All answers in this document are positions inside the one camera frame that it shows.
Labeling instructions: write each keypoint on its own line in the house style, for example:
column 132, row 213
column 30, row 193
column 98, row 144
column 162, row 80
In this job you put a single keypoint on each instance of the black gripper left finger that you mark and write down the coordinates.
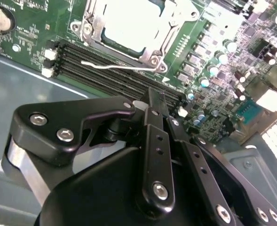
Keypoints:
column 58, row 117

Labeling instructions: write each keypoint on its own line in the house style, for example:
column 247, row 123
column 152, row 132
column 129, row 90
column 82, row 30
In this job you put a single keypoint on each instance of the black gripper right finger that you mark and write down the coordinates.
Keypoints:
column 199, row 164

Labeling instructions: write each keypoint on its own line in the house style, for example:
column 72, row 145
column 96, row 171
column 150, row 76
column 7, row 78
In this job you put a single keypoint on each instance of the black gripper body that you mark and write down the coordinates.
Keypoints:
column 100, row 193

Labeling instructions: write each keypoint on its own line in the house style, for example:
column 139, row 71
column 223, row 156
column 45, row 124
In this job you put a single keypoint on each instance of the metal socket cover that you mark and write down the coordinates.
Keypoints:
column 97, row 26

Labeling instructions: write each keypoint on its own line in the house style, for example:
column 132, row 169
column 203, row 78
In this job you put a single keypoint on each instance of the silver CPU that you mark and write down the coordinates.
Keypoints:
column 129, row 23

